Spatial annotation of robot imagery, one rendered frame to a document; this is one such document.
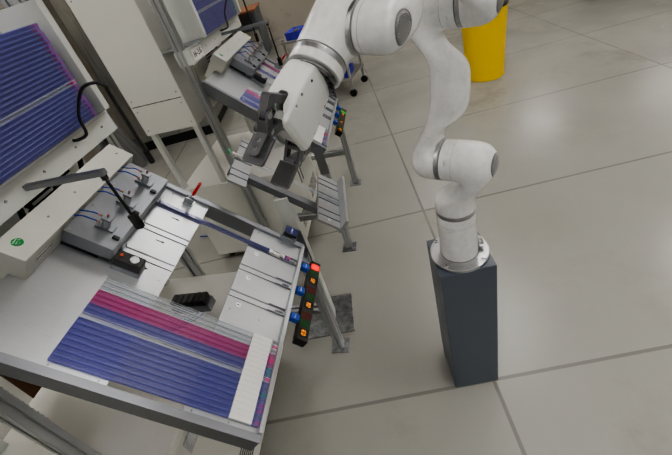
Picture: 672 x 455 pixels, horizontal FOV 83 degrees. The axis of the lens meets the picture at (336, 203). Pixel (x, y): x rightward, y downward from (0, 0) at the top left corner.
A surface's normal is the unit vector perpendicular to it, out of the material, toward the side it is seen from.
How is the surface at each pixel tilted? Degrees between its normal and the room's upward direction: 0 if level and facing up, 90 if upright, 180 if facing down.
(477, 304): 90
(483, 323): 90
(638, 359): 0
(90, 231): 43
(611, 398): 0
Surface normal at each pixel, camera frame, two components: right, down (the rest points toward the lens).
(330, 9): -0.26, -0.28
